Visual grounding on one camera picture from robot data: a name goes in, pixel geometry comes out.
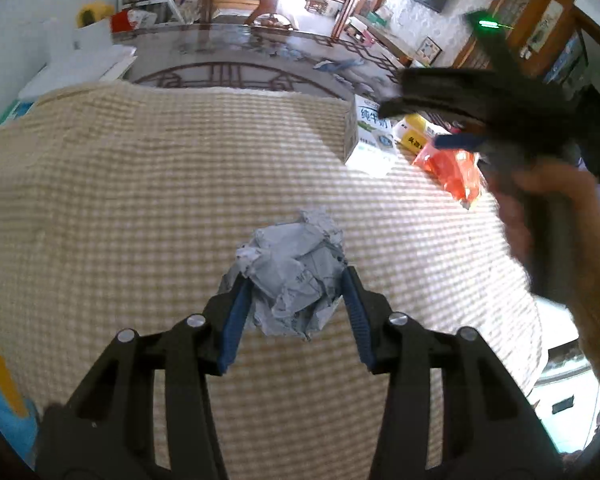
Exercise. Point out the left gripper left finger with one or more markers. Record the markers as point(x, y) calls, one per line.
point(143, 410)

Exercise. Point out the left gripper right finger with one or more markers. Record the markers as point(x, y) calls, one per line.
point(490, 430)

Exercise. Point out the orange snack bag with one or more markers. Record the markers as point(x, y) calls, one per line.
point(456, 171)

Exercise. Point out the yellow medicine box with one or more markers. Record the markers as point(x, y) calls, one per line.
point(413, 132)

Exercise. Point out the grey paper ball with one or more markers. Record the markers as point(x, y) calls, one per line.
point(296, 269)

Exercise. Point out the person's right hand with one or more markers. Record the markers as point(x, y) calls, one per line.
point(549, 177)

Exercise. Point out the white green milk carton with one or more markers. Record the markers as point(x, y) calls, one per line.
point(368, 141)

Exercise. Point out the low tv cabinet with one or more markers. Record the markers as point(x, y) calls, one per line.
point(396, 46)

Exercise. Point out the beige checkered tablecloth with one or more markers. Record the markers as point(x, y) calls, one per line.
point(122, 206)

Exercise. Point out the red bag on floor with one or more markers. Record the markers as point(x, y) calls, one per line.
point(128, 20)

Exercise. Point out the yellow toy on lamp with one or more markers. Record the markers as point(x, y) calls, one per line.
point(94, 12)

